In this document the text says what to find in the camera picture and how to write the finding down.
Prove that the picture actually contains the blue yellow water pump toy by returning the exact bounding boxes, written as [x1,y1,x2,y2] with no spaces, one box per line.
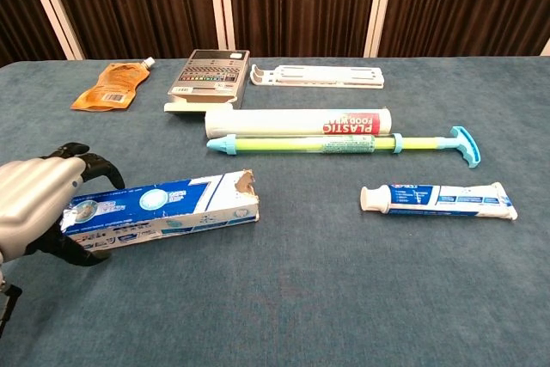
[205,125,482,170]

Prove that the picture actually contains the white blue toothpaste tube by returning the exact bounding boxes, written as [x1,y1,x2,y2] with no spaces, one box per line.
[359,181,519,223]

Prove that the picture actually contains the blue white toothpaste box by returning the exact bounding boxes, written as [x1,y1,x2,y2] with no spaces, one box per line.
[59,168,261,255]

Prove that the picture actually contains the orange spout pouch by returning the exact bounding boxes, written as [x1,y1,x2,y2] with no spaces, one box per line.
[70,57,156,112]

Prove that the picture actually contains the blue felt table cover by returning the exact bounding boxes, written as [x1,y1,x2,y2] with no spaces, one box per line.
[0,56,550,367]

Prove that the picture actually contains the grey printed cardboard box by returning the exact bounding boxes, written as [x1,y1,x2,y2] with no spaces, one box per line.
[162,48,251,119]

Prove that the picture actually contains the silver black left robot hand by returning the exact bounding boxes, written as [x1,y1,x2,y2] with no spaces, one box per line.
[0,142,126,267]

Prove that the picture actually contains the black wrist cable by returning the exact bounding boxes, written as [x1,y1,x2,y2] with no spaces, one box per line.
[0,283,23,338]

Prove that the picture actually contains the white plastic folding stand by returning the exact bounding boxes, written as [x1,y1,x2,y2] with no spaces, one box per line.
[249,64,385,90]

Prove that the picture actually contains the white plastic food wrap tube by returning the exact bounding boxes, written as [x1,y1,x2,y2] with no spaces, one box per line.
[204,107,394,139]

